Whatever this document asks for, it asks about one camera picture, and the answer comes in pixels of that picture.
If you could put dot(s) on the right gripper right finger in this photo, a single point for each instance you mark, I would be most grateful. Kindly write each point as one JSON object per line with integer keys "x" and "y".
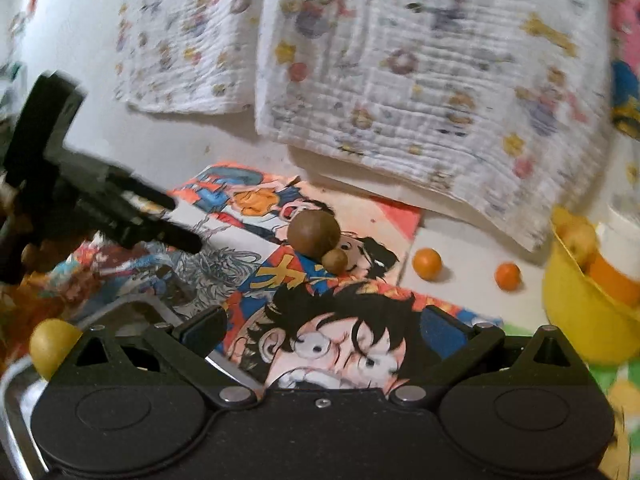
{"x": 484, "y": 355}

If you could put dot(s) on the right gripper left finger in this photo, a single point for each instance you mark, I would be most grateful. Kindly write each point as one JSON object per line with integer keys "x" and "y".
{"x": 143, "y": 354}

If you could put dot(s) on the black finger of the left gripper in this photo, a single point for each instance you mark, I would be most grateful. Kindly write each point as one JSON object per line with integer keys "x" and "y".
{"x": 145, "y": 214}

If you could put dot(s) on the yellow-brown round fruit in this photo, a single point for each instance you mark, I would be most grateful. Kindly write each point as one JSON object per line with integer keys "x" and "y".
{"x": 50, "y": 343}

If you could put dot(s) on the person's left hand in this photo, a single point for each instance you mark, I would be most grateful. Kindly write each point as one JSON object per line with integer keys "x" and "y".
{"x": 45, "y": 254}

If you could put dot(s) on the left small orange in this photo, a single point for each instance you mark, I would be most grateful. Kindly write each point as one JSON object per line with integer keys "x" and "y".
{"x": 427, "y": 263}

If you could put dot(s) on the small orange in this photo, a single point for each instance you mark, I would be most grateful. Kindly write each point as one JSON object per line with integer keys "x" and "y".
{"x": 427, "y": 263}
{"x": 508, "y": 276}

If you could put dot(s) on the right small orange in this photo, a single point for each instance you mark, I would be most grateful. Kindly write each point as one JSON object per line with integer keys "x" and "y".
{"x": 508, "y": 276}

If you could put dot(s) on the colourful anime drawing mat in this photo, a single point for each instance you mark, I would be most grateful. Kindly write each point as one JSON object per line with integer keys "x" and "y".
{"x": 289, "y": 326}

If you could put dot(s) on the tiny brown round fruit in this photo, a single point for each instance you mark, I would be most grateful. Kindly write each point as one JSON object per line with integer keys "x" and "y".
{"x": 335, "y": 261}

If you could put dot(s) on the yellow plastic bowl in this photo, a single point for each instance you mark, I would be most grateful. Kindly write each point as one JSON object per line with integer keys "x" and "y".
{"x": 601, "y": 330}

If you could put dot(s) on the dark brown round fruit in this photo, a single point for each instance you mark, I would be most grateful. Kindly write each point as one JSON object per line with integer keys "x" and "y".
{"x": 313, "y": 233}

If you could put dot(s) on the fruit inside yellow bowl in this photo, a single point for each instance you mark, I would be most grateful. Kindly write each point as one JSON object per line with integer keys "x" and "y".
{"x": 580, "y": 239}

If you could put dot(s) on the left cartoon print cloth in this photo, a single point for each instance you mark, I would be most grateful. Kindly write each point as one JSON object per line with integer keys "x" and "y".
{"x": 187, "y": 56}

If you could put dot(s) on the cartoon print cloth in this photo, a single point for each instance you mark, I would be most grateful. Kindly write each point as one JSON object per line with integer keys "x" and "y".
{"x": 187, "y": 56}
{"x": 500, "y": 105}

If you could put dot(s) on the white orange cup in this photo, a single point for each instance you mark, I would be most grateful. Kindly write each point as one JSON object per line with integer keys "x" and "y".
{"x": 614, "y": 268}

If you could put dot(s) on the metal baking tray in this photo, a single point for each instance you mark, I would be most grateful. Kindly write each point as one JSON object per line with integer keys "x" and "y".
{"x": 47, "y": 436}

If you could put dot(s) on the right cartoon print cloth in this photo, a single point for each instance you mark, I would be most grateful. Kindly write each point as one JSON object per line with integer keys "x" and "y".
{"x": 500, "y": 105}

